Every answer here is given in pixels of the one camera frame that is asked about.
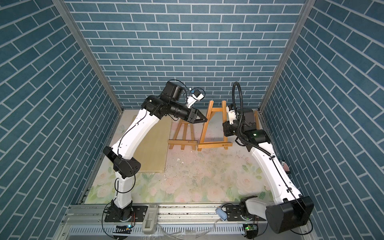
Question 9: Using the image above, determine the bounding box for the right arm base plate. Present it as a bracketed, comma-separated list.
[222, 204, 265, 222]

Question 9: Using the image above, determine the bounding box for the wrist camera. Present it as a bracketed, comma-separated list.
[226, 104, 237, 125]
[186, 88, 206, 109]

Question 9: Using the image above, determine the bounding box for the pink cup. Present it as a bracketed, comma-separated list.
[282, 161, 291, 175]

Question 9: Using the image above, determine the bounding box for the wooden canvas board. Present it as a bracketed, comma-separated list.
[134, 117, 172, 173]

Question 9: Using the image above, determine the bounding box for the wooden easel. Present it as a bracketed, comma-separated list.
[168, 120, 198, 150]
[197, 100, 233, 152]
[254, 110, 261, 130]

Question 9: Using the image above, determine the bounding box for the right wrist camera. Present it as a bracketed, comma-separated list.
[226, 104, 237, 125]

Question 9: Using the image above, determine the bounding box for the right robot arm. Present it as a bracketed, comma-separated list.
[223, 120, 314, 234]

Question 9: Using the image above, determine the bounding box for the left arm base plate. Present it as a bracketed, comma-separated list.
[104, 206, 148, 223]

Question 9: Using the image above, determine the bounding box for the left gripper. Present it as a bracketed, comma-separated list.
[168, 102, 207, 124]

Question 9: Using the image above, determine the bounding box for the grey rail handle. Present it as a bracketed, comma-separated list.
[142, 205, 159, 235]

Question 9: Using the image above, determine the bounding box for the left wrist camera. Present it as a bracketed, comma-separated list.
[186, 88, 206, 109]

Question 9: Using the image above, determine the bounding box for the blue white connector plug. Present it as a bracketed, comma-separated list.
[216, 208, 228, 222]

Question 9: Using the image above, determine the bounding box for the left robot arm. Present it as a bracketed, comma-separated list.
[103, 90, 208, 222]

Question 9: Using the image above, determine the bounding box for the right black corrugated cable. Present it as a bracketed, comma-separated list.
[231, 81, 275, 158]

